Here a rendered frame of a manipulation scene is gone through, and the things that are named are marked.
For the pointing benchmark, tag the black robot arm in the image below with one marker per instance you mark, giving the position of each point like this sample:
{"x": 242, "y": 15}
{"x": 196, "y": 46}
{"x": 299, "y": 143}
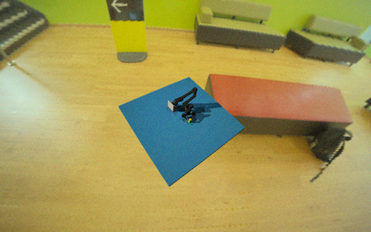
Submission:
{"x": 187, "y": 106}

